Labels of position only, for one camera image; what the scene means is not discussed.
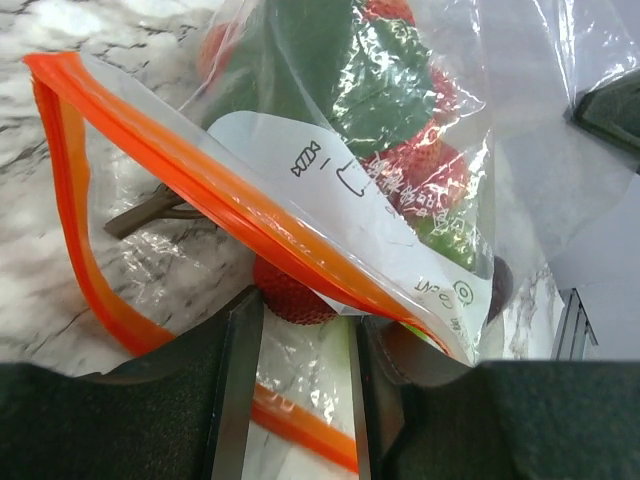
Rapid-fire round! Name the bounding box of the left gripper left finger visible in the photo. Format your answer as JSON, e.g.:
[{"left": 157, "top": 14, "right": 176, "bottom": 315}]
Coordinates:
[{"left": 1, "top": 288, "right": 264, "bottom": 479}]

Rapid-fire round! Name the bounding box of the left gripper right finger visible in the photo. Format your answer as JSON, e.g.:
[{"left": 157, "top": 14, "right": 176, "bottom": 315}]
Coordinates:
[{"left": 350, "top": 316, "right": 639, "bottom": 479}]

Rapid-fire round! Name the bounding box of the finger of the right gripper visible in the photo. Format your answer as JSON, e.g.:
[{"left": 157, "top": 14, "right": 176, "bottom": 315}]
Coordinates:
[{"left": 565, "top": 70, "right": 639, "bottom": 173}]

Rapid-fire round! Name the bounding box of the dark purple fake fig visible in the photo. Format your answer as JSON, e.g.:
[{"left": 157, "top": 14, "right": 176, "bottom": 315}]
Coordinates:
[{"left": 486, "top": 256, "right": 514, "bottom": 324}]

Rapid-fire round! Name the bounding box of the green fake grape bunch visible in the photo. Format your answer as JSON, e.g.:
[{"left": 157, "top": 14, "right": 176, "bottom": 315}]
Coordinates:
[{"left": 410, "top": 216, "right": 477, "bottom": 272}]

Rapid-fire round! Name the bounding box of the zip bag with berries grapes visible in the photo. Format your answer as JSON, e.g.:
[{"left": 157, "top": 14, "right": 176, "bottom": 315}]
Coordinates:
[{"left": 25, "top": 1, "right": 639, "bottom": 479}]

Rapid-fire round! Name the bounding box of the red fake berry bunch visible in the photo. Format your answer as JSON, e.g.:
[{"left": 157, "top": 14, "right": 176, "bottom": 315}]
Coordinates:
[{"left": 104, "top": 0, "right": 474, "bottom": 326}]

